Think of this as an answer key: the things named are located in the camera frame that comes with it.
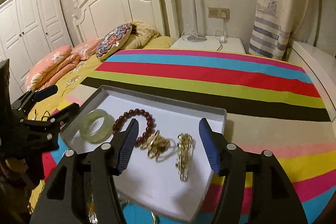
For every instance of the colourful striped blanket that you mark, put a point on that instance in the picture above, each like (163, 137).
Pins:
(257, 103)

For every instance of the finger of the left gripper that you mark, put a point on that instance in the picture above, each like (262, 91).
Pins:
(30, 98)
(57, 121)

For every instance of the left hand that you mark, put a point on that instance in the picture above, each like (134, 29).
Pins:
(17, 188)

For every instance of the tan crumpled blanket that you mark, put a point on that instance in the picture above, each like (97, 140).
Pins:
(141, 34)

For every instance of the white bedside table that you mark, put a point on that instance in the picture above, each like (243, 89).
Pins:
(212, 43)

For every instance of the silver lamp stand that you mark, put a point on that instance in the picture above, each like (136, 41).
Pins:
(194, 35)

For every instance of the white charger with cable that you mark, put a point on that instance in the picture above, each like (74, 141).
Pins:
(223, 29)

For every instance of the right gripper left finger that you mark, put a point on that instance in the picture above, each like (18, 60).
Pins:
(63, 198)

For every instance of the grey shallow cardboard tray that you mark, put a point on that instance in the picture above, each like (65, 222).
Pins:
(157, 150)

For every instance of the white wooden headboard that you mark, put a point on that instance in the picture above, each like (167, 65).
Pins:
(98, 17)

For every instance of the green jade bangle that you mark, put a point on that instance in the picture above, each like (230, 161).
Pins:
(96, 126)

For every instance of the silver rhinestone jewelry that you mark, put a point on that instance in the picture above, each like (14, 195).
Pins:
(92, 216)

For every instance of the gold safety pin brooch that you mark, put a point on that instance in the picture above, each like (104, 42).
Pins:
(186, 145)

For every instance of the pink folded quilt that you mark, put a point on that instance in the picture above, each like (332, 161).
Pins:
(58, 63)

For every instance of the wall power socket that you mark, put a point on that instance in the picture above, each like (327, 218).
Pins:
(219, 13)

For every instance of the white wardrobe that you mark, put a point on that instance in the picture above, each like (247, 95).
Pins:
(30, 29)

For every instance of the embroidered round cushion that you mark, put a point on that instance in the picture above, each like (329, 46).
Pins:
(113, 41)

